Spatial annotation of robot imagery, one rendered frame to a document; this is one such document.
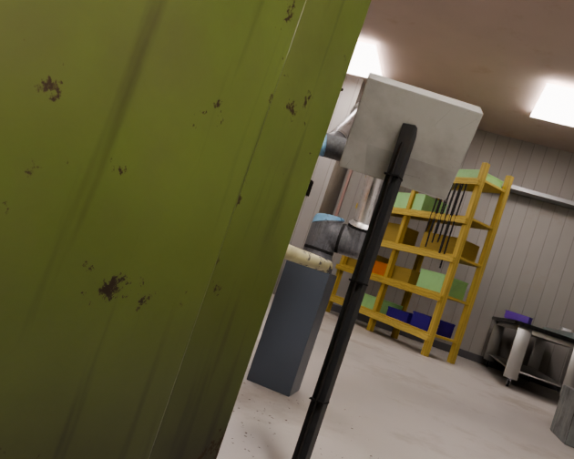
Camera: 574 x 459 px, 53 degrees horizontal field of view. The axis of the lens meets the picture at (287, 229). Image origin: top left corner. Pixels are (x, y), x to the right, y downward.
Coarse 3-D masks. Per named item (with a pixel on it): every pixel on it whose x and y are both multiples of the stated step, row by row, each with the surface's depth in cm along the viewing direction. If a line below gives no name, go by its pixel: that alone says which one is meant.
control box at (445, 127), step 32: (384, 96) 165; (416, 96) 163; (352, 128) 171; (384, 128) 169; (448, 128) 165; (352, 160) 175; (384, 160) 173; (416, 160) 171; (448, 160) 169; (448, 192) 173
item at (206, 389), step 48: (336, 0) 140; (336, 48) 146; (288, 96) 133; (336, 96) 153; (288, 144) 138; (288, 192) 144; (240, 240) 131; (288, 240) 151; (240, 288) 137; (192, 336) 125; (240, 336) 143; (192, 384) 130; (240, 384) 149; (192, 432) 136
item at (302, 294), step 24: (288, 264) 275; (288, 288) 274; (312, 288) 271; (288, 312) 272; (312, 312) 270; (264, 336) 273; (288, 336) 271; (312, 336) 276; (264, 360) 272; (288, 360) 269; (264, 384) 270; (288, 384) 268
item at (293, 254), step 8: (288, 248) 164; (296, 248) 170; (288, 256) 166; (296, 256) 169; (304, 256) 174; (312, 256) 179; (304, 264) 178; (312, 264) 180; (320, 264) 185; (328, 264) 191
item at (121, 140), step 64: (0, 0) 61; (64, 0) 67; (128, 0) 75; (192, 0) 85; (256, 0) 97; (0, 64) 63; (64, 64) 69; (128, 64) 78; (192, 64) 88; (256, 64) 102; (0, 128) 65; (64, 128) 72; (128, 128) 81; (192, 128) 92; (256, 128) 107; (0, 192) 67; (64, 192) 74; (128, 192) 84; (192, 192) 96; (0, 256) 69; (64, 256) 77; (128, 256) 88; (192, 256) 101; (0, 320) 71; (64, 320) 80; (128, 320) 91; (192, 320) 106; (0, 384) 74; (64, 384) 83; (128, 384) 96; (0, 448) 76; (64, 448) 87; (128, 448) 100
